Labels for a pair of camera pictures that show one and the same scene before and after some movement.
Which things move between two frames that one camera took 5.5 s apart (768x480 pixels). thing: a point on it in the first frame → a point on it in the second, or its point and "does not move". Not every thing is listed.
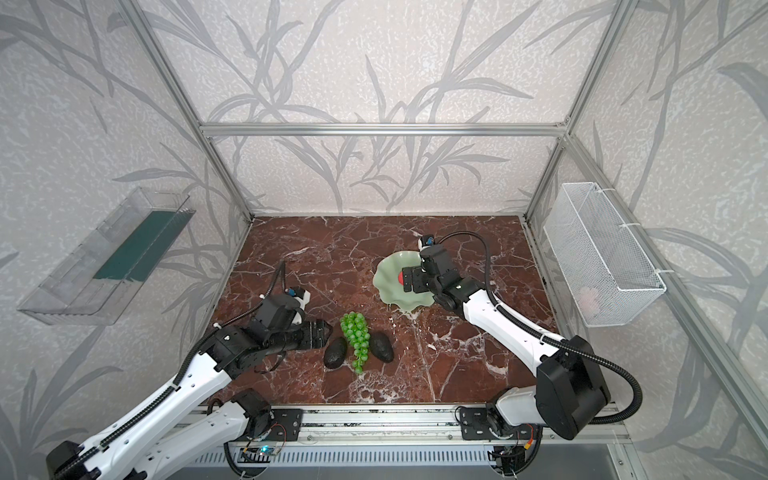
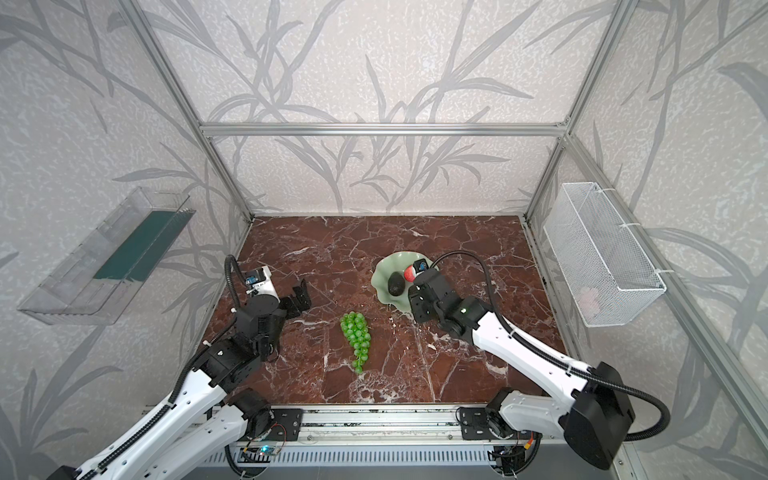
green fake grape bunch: x=354 y=327 does not move
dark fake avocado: x=335 y=353 → x=396 y=284
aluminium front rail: x=436 y=426 does not move
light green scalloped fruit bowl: x=391 y=291 does not move
